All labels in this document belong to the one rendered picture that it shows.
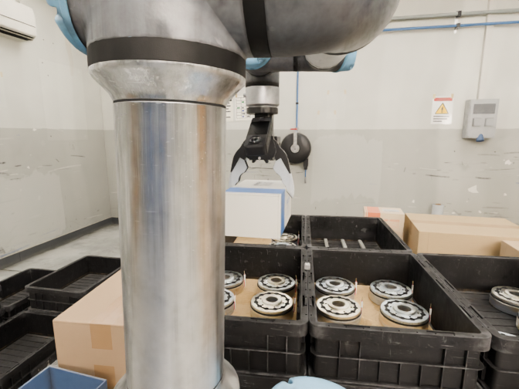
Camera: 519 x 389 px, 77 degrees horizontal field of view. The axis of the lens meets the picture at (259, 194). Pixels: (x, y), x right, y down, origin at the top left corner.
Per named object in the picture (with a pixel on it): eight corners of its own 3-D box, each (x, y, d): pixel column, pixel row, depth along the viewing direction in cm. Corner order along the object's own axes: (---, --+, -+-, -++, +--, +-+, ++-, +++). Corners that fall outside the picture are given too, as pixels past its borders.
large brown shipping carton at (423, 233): (498, 262, 144) (504, 218, 140) (537, 293, 115) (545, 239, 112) (401, 254, 154) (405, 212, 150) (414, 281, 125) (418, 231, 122)
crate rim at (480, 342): (495, 353, 53) (496, 339, 52) (308, 338, 57) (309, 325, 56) (413, 260, 92) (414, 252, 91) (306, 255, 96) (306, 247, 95)
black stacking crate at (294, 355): (306, 385, 59) (307, 328, 57) (150, 370, 62) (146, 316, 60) (304, 285, 97) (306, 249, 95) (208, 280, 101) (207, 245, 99)
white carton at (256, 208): (279, 239, 65) (280, 194, 63) (222, 235, 67) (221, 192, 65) (290, 215, 84) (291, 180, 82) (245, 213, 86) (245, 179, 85)
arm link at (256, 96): (276, 85, 68) (239, 86, 69) (276, 107, 68) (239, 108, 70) (281, 89, 75) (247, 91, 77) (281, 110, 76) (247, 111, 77)
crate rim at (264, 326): (308, 338, 57) (308, 325, 56) (145, 325, 61) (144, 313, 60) (306, 255, 96) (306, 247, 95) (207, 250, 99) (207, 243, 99)
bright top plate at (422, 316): (434, 327, 68) (434, 325, 68) (383, 321, 71) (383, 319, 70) (422, 303, 78) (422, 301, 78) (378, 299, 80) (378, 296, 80)
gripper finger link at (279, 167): (304, 187, 77) (283, 155, 77) (303, 191, 71) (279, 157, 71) (293, 194, 78) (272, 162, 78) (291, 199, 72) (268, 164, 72)
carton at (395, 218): (398, 224, 150) (400, 208, 148) (403, 231, 138) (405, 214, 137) (362, 221, 154) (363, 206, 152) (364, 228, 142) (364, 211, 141)
